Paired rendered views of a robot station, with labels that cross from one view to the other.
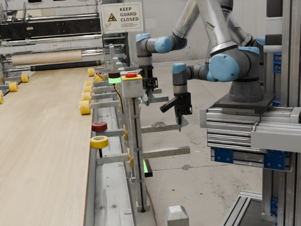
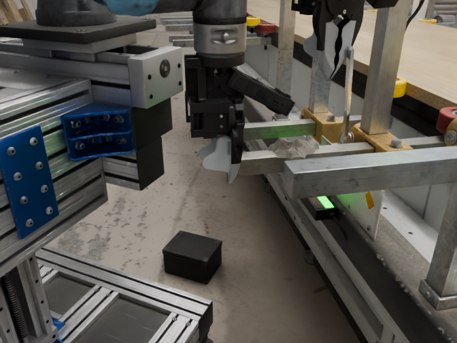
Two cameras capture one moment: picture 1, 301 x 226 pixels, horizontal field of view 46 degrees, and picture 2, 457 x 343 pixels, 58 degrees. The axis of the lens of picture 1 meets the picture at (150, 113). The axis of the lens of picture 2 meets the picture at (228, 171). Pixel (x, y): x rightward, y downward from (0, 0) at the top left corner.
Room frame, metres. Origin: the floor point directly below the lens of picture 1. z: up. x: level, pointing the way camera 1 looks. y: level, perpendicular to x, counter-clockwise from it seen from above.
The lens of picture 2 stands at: (2.44, -0.20, 1.14)
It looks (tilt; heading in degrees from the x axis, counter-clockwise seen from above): 27 degrees down; 175
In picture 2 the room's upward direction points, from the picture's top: straight up
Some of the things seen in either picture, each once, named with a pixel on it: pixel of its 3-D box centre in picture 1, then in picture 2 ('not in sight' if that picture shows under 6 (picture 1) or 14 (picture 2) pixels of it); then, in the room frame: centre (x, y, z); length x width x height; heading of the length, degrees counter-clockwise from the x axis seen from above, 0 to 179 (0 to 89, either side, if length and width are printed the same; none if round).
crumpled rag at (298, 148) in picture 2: (158, 123); (294, 144); (1.81, -0.04, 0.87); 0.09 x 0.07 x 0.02; 97
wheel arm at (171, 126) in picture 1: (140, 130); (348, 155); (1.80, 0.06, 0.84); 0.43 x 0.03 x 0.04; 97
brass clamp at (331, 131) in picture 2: (133, 157); (320, 123); (1.52, 0.09, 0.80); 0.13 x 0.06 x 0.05; 7
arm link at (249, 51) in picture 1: (244, 61); not in sight; (1.54, -0.42, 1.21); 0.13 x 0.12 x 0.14; 136
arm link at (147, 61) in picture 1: (145, 61); not in sight; (1.78, 0.01, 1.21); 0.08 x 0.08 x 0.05
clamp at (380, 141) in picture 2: (128, 132); (378, 148); (1.77, 0.12, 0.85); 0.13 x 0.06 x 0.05; 7
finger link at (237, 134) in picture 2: not in sight; (234, 135); (1.84, -0.14, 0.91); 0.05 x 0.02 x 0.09; 7
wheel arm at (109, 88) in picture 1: (121, 87); not in sight; (2.54, 0.19, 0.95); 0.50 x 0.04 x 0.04; 97
